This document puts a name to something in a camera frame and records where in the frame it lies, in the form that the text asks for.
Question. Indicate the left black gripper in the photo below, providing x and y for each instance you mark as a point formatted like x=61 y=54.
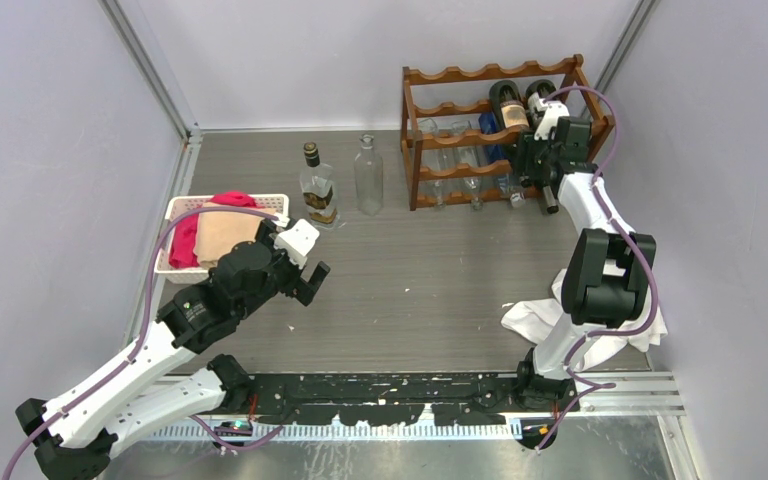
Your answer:
x=299 y=288

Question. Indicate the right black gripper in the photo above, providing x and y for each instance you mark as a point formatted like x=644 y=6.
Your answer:
x=527 y=143

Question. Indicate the dark green wine bottle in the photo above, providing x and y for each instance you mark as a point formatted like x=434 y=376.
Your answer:
x=551 y=205

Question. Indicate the clear whisky bottle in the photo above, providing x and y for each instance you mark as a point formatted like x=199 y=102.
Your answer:
x=319 y=190

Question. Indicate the green wine bottle front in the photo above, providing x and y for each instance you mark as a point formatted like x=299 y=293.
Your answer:
x=537 y=92

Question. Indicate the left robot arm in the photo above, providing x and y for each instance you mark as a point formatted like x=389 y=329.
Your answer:
x=76 y=434

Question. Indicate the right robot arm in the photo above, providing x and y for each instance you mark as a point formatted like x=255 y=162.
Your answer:
x=609 y=276

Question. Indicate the tall clear glass bottle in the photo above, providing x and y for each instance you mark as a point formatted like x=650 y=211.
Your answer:
x=369 y=176

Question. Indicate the white plastic basket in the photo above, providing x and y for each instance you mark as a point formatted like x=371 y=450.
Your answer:
x=179 y=206

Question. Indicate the beige folded cloth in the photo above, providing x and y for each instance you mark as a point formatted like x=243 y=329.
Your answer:
x=218 y=232

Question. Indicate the red cloth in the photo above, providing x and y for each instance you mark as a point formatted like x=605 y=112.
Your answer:
x=181 y=254

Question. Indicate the white cloth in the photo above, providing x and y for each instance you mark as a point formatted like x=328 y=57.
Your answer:
x=535 y=319

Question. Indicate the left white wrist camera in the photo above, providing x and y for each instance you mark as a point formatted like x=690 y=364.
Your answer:
x=297 y=238

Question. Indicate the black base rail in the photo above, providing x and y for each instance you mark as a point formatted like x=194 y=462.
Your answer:
x=387 y=399

